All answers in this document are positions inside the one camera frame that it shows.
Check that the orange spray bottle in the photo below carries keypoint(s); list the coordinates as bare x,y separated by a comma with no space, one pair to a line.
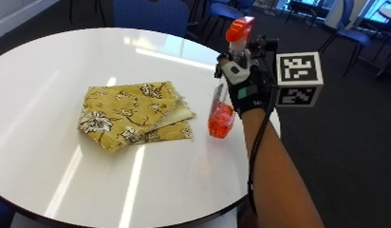
223,114

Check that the black glove camera mount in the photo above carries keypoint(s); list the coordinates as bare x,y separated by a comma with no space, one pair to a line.
263,44

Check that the blue chair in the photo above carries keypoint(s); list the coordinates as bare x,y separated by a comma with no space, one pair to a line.
225,12
152,14
352,34

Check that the yellow floral folded cloth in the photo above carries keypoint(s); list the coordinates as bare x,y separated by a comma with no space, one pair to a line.
134,114

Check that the white marker cube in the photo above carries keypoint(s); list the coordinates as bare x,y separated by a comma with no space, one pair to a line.
299,79

